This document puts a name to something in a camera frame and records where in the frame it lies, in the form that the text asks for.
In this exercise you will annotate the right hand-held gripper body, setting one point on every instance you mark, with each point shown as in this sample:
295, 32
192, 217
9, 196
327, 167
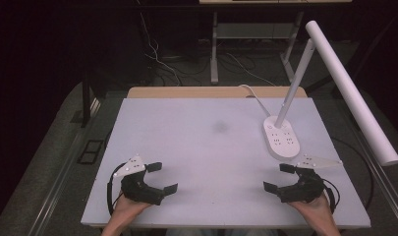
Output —
303, 190

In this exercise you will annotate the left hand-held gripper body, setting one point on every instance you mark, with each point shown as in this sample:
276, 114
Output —
139, 190

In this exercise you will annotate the person's left hand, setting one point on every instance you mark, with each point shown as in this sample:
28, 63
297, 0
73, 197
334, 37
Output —
129, 209

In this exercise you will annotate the person's right hand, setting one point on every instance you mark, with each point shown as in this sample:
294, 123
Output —
312, 209

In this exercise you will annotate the white desk lamp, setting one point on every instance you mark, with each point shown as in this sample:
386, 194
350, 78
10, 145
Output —
281, 144

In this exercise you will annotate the dark stand leg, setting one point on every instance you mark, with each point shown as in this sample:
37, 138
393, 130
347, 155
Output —
85, 105

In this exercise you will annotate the black rectangular frame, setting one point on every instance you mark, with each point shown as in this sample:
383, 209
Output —
90, 152

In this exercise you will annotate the metal rail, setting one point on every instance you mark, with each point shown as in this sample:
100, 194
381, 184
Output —
55, 183
383, 183

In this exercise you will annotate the grey metal desk frame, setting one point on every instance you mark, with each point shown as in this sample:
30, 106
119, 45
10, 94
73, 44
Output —
214, 65

